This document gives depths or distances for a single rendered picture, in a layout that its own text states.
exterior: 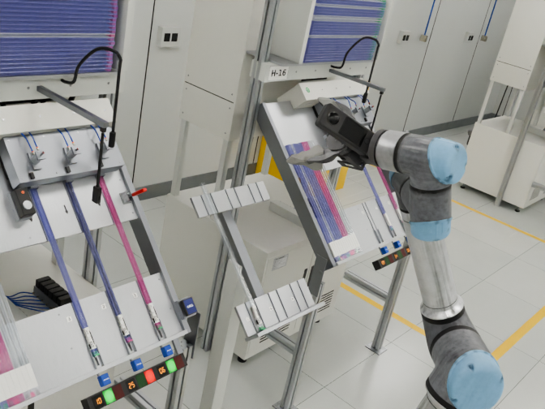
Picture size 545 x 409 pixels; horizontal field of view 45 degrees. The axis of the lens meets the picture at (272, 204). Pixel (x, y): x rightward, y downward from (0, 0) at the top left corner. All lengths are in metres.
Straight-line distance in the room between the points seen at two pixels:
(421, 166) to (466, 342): 0.44
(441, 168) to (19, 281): 1.62
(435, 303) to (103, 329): 0.92
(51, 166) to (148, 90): 2.37
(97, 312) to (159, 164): 2.69
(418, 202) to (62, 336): 1.04
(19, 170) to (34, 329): 0.42
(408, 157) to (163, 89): 3.23
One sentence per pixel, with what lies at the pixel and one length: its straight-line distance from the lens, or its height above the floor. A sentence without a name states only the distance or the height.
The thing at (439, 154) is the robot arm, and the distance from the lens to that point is 1.16.
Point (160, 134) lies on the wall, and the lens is 4.42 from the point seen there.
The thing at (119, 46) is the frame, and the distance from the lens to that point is 2.05.
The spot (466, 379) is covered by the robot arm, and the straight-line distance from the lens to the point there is 1.40.
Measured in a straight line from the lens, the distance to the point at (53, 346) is 1.83.
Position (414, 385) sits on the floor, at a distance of 3.35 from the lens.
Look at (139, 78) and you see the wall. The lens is 4.15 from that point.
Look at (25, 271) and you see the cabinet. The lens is 2.45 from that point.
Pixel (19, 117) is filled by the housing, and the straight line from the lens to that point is 1.92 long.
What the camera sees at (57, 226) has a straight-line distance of 1.92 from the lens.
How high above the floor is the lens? 1.90
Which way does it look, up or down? 23 degrees down
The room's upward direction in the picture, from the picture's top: 12 degrees clockwise
